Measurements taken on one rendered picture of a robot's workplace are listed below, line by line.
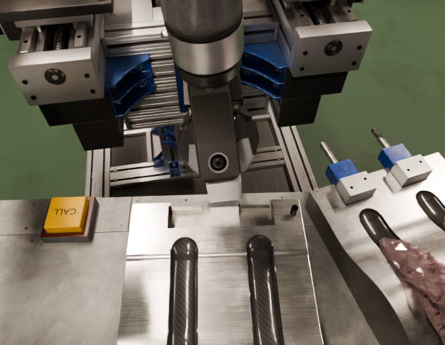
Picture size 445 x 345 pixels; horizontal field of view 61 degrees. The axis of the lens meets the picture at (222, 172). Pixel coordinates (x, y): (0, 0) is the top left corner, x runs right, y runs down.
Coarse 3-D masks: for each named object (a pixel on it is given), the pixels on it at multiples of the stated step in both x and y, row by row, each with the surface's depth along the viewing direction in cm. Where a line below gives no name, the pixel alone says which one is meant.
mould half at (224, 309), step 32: (160, 224) 57; (224, 224) 57; (288, 224) 57; (128, 256) 54; (160, 256) 54; (224, 256) 54; (288, 256) 54; (128, 288) 52; (160, 288) 52; (224, 288) 52; (288, 288) 52; (128, 320) 49; (160, 320) 49; (224, 320) 49; (288, 320) 50
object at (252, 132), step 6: (246, 120) 46; (252, 120) 46; (246, 126) 46; (252, 126) 46; (246, 132) 47; (252, 132) 47; (240, 138) 48; (252, 138) 49; (258, 138) 49; (252, 144) 50; (252, 150) 51
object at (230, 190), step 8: (208, 184) 54; (216, 184) 54; (224, 184) 54; (232, 184) 54; (240, 184) 54; (208, 192) 56; (216, 192) 56; (224, 192) 56; (232, 192) 56; (240, 192) 56; (216, 200) 58; (224, 200) 58; (232, 200) 58
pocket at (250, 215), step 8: (240, 208) 60; (248, 208) 60; (256, 208) 60; (264, 208) 60; (272, 208) 59; (240, 216) 61; (248, 216) 61; (256, 216) 61; (264, 216) 61; (272, 216) 59; (240, 224) 60; (248, 224) 60; (256, 224) 60; (264, 224) 60; (272, 224) 59
